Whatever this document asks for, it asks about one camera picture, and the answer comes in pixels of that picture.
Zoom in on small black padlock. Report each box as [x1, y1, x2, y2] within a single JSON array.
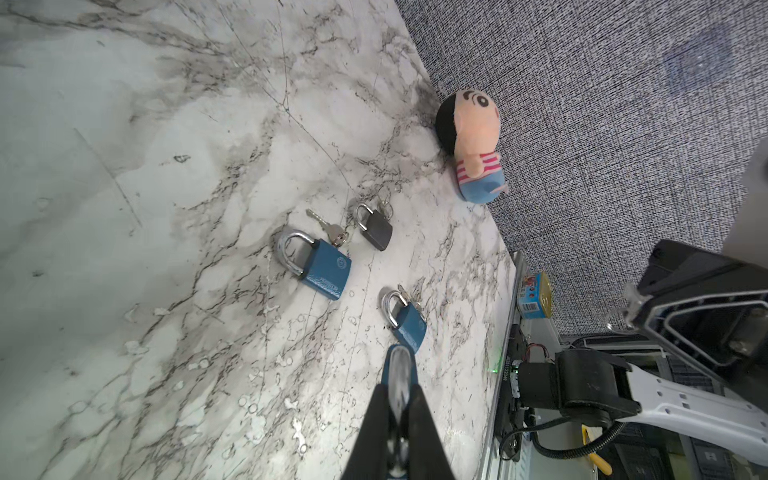
[[354, 203, 393, 251]]

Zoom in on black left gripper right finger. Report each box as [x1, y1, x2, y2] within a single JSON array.
[[407, 385, 455, 480]]

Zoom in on blue padlock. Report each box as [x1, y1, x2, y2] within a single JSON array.
[[276, 209, 352, 301], [382, 344, 418, 479], [379, 285, 427, 353]]

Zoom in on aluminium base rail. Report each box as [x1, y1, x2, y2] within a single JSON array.
[[477, 250, 527, 479]]

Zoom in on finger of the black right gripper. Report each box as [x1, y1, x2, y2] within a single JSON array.
[[622, 240, 767, 410]]

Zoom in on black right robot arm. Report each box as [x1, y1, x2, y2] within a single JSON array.
[[505, 240, 767, 465]]

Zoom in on pink plush doll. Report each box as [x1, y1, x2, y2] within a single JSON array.
[[434, 89, 507, 205]]

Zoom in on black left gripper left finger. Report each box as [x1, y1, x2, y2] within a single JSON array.
[[341, 384, 391, 480]]

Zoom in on small colourful box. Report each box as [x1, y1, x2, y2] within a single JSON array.
[[517, 272, 553, 319]]

